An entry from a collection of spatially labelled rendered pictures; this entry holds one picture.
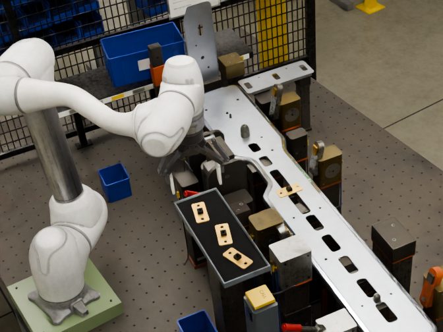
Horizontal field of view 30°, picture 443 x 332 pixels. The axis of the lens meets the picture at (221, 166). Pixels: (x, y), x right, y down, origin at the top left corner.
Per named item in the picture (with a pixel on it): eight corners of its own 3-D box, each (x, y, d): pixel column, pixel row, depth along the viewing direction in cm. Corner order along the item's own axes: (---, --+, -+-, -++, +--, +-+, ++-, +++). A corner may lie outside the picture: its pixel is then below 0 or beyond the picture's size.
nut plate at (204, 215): (209, 221, 239) (209, 217, 238) (196, 223, 239) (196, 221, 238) (204, 202, 245) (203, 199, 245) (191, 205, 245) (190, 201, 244)
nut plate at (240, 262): (253, 261, 225) (253, 259, 224) (244, 269, 223) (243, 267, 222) (231, 248, 230) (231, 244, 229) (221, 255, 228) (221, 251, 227)
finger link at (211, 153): (190, 141, 227) (194, 137, 227) (219, 159, 234) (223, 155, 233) (193, 149, 224) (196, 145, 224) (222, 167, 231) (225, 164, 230)
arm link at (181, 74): (173, 95, 223) (157, 124, 213) (165, 46, 213) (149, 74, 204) (211, 99, 220) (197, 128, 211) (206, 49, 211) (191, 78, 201)
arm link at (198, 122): (206, 115, 215) (208, 134, 219) (199, 96, 222) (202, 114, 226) (172, 122, 214) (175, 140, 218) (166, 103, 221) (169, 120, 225)
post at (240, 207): (258, 297, 276) (250, 209, 250) (244, 302, 274) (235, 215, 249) (252, 287, 279) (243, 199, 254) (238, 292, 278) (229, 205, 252)
